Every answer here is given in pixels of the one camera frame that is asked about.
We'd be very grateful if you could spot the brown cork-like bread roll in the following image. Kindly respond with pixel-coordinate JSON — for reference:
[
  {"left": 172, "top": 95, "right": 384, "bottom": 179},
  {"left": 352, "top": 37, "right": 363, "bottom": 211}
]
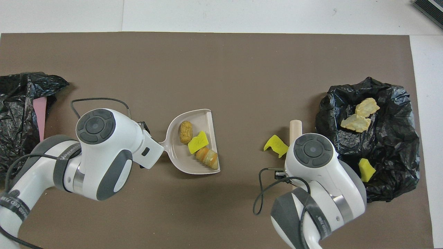
[{"left": 179, "top": 121, "right": 193, "bottom": 145}]

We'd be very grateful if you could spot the beige brush with black bristles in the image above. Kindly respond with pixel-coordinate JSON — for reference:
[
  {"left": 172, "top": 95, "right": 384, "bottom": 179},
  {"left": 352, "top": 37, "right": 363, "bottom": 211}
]
[{"left": 289, "top": 120, "right": 303, "bottom": 146}]

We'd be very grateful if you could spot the beige plastic dustpan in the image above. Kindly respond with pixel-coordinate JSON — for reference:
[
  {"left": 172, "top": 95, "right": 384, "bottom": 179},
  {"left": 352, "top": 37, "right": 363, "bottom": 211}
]
[{"left": 159, "top": 109, "right": 220, "bottom": 175}]

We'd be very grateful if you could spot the pale ridged bread chunk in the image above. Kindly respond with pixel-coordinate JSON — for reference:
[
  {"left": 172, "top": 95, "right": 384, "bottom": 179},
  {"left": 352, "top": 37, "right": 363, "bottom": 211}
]
[{"left": 195, "top": 147, "right": 219, "bottom": 170}]

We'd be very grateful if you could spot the small yellow sponge piece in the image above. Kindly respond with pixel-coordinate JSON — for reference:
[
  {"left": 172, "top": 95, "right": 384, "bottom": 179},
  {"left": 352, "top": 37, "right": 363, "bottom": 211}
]
[{"left": 359, "top": 158, "right": 377, "bottom": 183}]

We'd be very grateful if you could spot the pale yellow bread chunk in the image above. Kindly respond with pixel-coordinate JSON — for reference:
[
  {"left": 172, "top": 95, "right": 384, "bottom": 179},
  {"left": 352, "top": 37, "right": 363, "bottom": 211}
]
[{"left": 340, "top": 114, "right": 371, "bottom": 133}]

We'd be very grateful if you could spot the orange ridged bread chunk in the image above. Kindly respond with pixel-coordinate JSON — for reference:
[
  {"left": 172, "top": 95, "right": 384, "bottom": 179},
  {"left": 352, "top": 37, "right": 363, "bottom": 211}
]
[{"left": 355, "top": 98, "right": 380, "bottom": 118}]

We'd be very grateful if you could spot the pink bin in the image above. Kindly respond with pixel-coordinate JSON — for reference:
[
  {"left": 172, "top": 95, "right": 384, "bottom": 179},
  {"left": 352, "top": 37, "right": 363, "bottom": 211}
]
[{"left": 34, "top": 97, "right": 47, "bottom": 142}]

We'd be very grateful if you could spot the black trash bag lined bin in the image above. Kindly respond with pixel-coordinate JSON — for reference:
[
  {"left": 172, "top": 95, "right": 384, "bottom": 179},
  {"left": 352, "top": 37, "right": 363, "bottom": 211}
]
[{"left": 315, "top": 77, "right": 421, "bottom": 203}]

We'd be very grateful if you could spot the crumpled black trash bag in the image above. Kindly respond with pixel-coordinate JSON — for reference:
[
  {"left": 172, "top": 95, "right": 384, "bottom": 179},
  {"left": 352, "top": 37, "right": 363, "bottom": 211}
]
[{"left": 0, "top": 72, "right": 70, "bottom": 173}]

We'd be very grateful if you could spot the notched yellow sponge piece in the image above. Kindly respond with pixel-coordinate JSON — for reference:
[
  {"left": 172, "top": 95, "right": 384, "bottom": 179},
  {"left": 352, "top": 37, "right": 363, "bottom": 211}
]
[{"left": 263, "top": 135, "right": 289, "bottom": 158}]

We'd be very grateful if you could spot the brown table mat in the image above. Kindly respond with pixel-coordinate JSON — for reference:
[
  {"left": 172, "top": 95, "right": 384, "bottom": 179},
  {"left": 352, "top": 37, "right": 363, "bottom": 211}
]
[{"left": 0, "top": 32, "right": 435, "bottom": 249}]

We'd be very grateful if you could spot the dark ribbed panel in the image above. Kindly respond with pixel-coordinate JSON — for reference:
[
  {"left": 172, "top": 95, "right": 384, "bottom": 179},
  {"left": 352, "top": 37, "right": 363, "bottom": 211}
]
[{"left": 411, "top": 0, "right": 443, "bottom": 30}]

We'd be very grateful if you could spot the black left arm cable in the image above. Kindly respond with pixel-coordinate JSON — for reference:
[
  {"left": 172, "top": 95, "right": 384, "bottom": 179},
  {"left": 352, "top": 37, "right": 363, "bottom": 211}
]
[{"left": 0, "top": 98, "right": 132, "bottom": 249}]

